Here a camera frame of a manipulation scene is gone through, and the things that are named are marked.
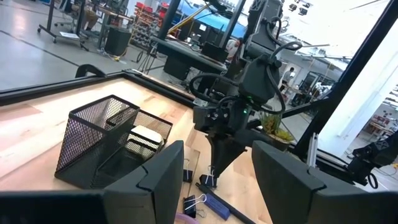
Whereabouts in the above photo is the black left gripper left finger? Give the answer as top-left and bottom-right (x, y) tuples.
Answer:
(0, 139), (185, 224)

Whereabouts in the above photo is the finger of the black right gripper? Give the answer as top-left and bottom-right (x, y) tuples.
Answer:
(206, 135), (228, 178)
(220, 130), (268, 177)

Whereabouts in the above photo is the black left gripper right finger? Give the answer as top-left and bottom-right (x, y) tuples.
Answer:
(251, 140), (398, 224)

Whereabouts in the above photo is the black pen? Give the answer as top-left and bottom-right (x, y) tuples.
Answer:
(195, 182), (257, 224)

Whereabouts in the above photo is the blue eraser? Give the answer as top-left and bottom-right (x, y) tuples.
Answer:
(203, 192), (231, 221)

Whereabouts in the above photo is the black mesh desk organizer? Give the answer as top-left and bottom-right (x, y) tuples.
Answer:
(54, 95), (174, 190)

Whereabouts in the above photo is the potted green succulent plant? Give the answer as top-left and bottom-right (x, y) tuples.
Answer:
(259, 111), (295, 152)

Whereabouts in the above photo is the sticky note pad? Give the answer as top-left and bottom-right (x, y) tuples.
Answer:
(126, 124), (165, 156)

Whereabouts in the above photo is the black workbench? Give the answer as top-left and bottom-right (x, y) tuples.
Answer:
(150, 35), (228, 81)

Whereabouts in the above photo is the person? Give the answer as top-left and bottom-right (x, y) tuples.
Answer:
(70, 0), (100, 32)
(279, 67), (296, 93)

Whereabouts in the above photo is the black mounted device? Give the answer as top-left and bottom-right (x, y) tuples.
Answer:
(346, 130), (398, 190)

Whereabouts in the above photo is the black tripod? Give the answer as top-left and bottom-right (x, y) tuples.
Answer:
(136, 43), (159, 75)

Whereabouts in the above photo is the blue canopy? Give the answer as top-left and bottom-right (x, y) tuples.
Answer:
(175, 0), (248, 40)

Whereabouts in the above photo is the red parts bin shelf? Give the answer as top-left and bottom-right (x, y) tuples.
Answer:
(132, 1), (170, 49)

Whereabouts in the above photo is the black trash bin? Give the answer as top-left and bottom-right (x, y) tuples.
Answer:
(104, 26), (132, 57)

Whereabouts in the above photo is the black rolling stand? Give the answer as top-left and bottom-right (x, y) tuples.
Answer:
(37, 0), (90, 52)

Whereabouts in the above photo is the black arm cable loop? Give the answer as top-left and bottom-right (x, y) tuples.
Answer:
(188, 73), (240, 105)

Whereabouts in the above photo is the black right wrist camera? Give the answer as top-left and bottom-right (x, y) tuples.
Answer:
(238, 55), (282, 106)

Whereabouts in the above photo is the black camera cable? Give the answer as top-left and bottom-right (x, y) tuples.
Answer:
(266, 40), (303, 115)

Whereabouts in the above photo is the black aluminium table frame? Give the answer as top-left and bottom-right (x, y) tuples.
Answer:
(0, 0), (398, 194)

